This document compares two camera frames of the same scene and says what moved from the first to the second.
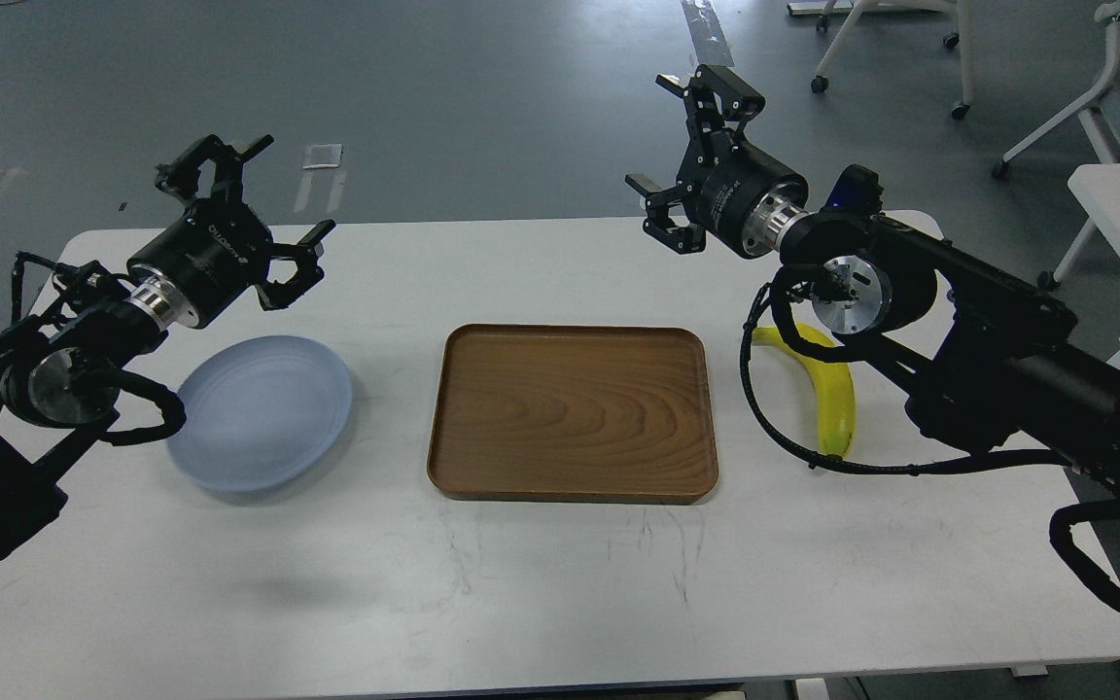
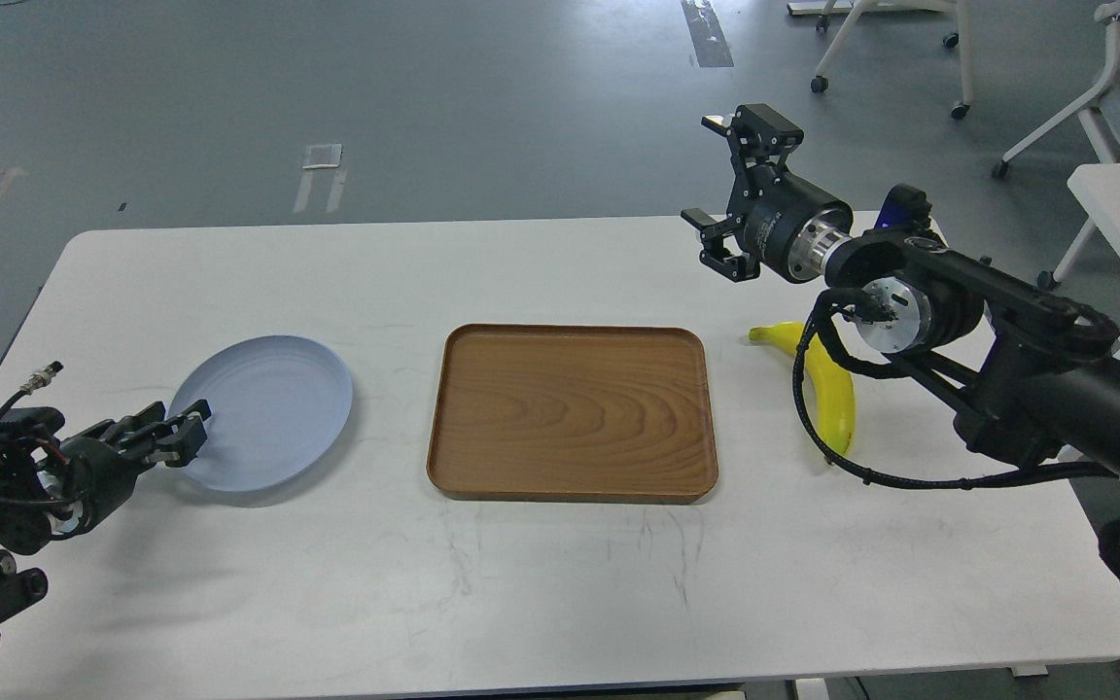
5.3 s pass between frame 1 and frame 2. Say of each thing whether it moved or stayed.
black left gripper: moved
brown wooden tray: stayed
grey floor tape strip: stayed
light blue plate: stayed
